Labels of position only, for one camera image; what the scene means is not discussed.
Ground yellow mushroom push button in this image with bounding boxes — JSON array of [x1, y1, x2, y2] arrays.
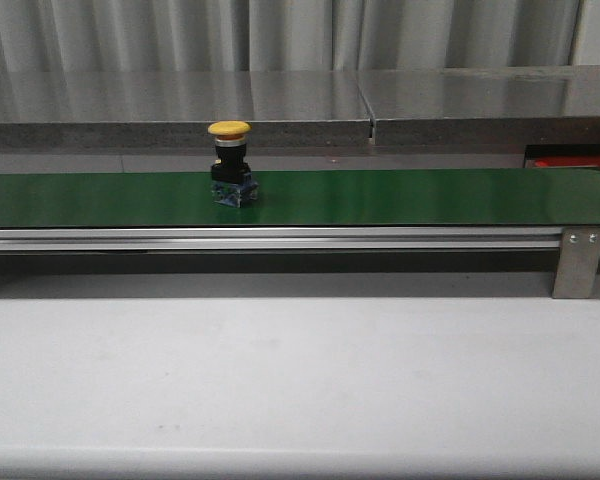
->
[[208, 120, 259, 208]]

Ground green conveyor belt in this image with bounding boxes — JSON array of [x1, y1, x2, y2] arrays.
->
[[0, 168, 600, 228]]

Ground grey counter right slab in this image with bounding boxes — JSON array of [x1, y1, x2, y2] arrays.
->
[[357, 65, 600, 147]]

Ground grey counter slab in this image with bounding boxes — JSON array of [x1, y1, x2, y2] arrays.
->
[[0, 72, 372, 150], [357, 65, 600, 147]]

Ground grey counter left slab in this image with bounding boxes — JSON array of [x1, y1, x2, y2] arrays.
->
[[0, 72, 372, 150]]

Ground red plastic tray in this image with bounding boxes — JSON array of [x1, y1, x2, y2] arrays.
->
[[527, 156, 600, 170]]

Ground grey curtain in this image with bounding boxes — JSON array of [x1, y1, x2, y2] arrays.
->
[[0, 1, 581, 73]]

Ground steel conveyor support bracket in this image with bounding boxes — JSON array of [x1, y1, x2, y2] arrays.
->
[[552, 227, 600, 299]]

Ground aluminium conveyor side rail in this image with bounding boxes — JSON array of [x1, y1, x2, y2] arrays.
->
[[0, 226, 562, 253]]

